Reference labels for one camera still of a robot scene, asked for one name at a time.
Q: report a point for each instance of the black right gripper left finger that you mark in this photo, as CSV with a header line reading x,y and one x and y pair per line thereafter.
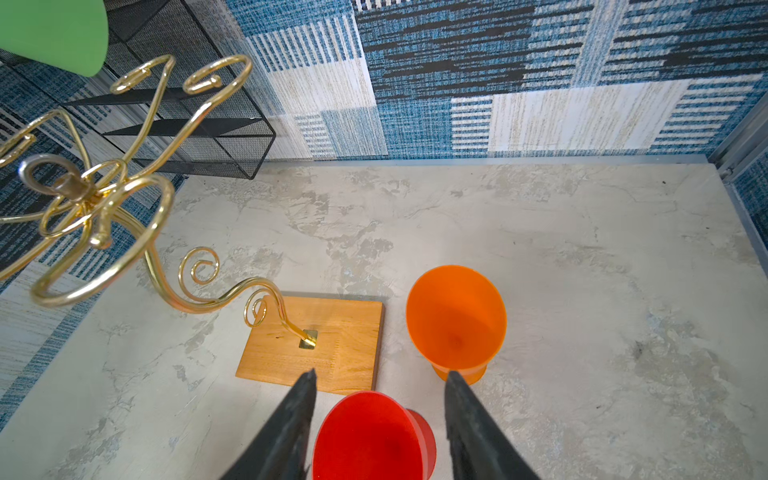
x,y
279,449

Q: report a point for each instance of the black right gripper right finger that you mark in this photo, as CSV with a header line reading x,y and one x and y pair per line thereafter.
x,y
478,447

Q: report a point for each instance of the red wine glass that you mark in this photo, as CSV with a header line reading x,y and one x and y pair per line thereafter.
x,y
369,435

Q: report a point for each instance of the orange wine glass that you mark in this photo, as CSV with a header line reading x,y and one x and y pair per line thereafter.
x,y
457,319

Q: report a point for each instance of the green wine glass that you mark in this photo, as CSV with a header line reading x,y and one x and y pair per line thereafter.
x,y
72,35

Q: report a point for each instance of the wooden rack base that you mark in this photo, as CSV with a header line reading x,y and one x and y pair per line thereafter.
x,y
338,338

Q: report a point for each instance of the gold wire glass rack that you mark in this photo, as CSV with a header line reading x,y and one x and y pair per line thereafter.
x,y
90,199

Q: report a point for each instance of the black wire mesh shelf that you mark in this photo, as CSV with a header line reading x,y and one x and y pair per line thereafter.
x,y
234,140

